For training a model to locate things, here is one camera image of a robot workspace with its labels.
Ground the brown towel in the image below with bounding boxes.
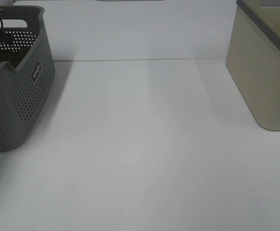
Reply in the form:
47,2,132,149
0,48,30,68

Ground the grey perforated plastic basket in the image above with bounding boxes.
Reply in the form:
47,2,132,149
0,6,55,152

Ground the beige plastic bin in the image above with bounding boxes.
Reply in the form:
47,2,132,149
226,0,280,131

